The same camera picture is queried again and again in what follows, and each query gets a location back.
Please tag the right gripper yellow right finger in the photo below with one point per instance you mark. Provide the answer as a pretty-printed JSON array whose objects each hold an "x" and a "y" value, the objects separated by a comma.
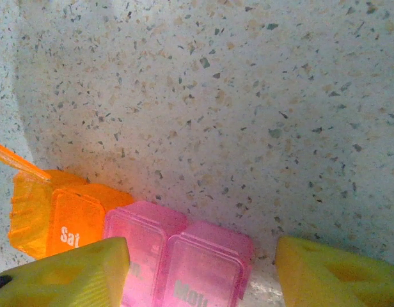
[{"x": 328, "y": 278}]

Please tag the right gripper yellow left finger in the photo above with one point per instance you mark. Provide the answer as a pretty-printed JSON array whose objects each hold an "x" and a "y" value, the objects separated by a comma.
[{"x": 66, "y": 275}]

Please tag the orange pill organizer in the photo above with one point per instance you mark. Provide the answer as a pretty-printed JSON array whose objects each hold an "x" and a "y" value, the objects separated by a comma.
[{"x": 75, "y": 220}]

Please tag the pink pill organizer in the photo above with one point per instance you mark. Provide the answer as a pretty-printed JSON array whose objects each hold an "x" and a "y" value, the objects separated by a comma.
[{"x": 190, "y": 256}]

